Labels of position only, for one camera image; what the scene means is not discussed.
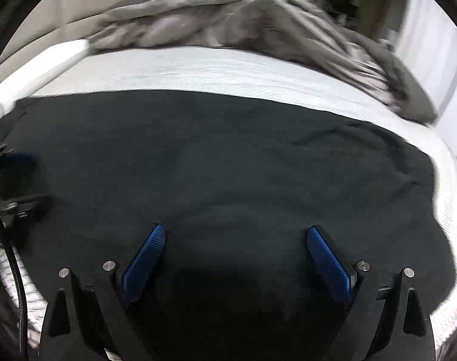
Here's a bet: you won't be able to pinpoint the black cable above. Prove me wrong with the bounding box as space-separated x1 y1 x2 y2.
0 173 29 361

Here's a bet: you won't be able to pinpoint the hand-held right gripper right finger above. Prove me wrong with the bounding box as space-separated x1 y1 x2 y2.
305 225 436 361

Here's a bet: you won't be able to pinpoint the white bed frame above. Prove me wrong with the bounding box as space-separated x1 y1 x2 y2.
0 39 92 125

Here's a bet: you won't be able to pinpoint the black pants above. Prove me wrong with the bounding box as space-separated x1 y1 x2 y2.
0 90 457 361

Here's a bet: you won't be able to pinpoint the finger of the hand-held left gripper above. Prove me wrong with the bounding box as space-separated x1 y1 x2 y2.
0 143 40 181
0 193 52 222

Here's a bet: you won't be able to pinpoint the white curtain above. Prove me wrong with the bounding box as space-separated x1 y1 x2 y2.
394 0 457 159

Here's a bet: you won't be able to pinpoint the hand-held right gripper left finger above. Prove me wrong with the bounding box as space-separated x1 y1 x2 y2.
40 224 167 361

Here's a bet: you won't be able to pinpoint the grey blanket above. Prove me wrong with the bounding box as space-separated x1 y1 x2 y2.
87 0 440 125

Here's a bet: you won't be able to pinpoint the white honeycomb bed sheet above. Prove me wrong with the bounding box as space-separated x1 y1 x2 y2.
0 47 457 361

